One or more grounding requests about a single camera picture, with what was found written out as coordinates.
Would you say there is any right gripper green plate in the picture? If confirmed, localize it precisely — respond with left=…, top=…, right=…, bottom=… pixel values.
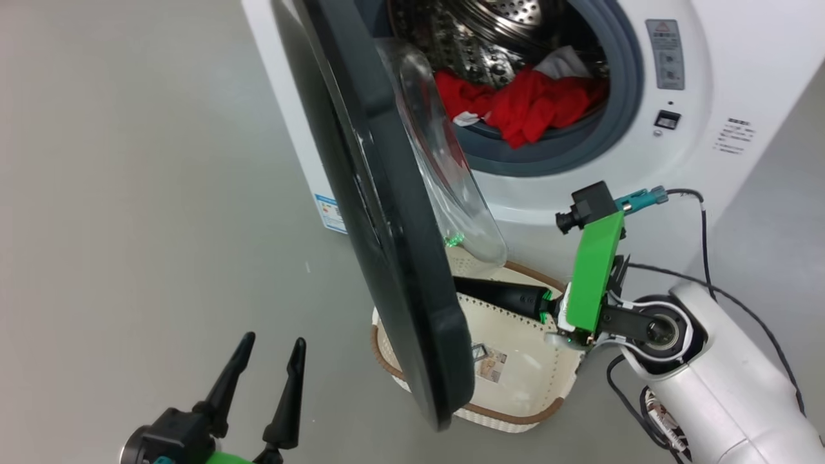
left=454, top=211, right=631, bottom=349

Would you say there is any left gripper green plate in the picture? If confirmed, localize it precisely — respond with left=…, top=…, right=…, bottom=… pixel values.
left=192, top=331, right=307, bottom=464

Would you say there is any black round glass washer door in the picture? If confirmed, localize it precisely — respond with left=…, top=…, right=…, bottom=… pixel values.
left=293, top=0, right=510, bottom=432

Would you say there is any plain red garment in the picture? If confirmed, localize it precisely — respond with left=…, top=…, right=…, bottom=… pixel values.
left=483, top=64, right=608, bottom=150

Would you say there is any printed sticker inside basket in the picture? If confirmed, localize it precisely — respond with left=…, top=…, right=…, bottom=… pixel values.
left=474, top=345, right=508, bottom=384

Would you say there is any cream perforated basket brown rim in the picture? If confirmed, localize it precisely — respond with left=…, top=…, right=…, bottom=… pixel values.
left=371, top=248, right=584, bottom=434

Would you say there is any grey rubber door gasket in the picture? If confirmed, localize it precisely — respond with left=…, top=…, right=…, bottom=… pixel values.
left=445, top=0, right=645, bottom=178

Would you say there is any white front-load washing machine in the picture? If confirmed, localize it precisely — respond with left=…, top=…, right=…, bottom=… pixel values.
left=242, top=0, right=825, bottom=287

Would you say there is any blue white energy label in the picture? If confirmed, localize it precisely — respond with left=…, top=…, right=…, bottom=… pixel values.
left=314, top=192, right=349, bottom=234

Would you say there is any perforated steel washer drum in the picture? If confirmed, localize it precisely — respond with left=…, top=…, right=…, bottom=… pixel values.
left=387, top=0, right=610, bottom=91

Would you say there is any printed text label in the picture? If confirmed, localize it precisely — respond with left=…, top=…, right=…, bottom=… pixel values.
left=712, top=117, right=756, bottom=155

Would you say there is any grey warning label panel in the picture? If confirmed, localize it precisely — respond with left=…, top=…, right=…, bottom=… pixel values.
left=646, top=19, right=686, bottom=91

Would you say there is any right camera cable teal plug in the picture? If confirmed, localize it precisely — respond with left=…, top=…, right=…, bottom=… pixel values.
left=616, top=186, right=716, bottom=300

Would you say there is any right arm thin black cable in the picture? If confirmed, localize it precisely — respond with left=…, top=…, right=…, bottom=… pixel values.
left=606, top=261, right=808, bottom=464

